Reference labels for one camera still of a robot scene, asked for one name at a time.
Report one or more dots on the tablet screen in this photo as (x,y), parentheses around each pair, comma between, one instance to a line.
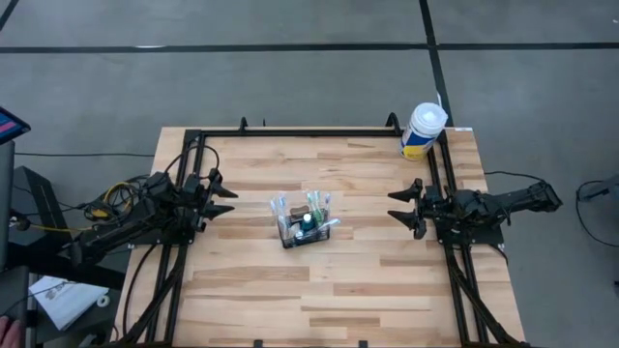
(9,126)

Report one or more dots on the white tape roll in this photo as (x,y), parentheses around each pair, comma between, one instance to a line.
(98,299)

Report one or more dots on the disinfecting wipes canister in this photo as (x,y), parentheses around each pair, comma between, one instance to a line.
(420,140)

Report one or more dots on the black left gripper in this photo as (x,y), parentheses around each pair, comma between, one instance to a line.
(198,203)

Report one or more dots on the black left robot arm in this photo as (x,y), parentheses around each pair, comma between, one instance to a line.
(126,217)

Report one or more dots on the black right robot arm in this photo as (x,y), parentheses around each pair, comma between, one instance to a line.
(512,200)

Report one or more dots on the black metal table frame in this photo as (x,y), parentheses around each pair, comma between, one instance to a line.
(314,132)

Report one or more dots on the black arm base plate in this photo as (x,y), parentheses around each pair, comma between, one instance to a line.
(483,237)
(159,238)

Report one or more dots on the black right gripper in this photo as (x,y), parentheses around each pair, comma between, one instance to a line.
(435,208)

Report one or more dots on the white paper sheets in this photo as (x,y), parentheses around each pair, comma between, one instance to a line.
(67,299)

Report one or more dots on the person's hand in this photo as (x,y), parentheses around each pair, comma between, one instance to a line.
(8,333)

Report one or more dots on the black floor stand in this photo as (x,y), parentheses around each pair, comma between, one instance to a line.
(43,208)

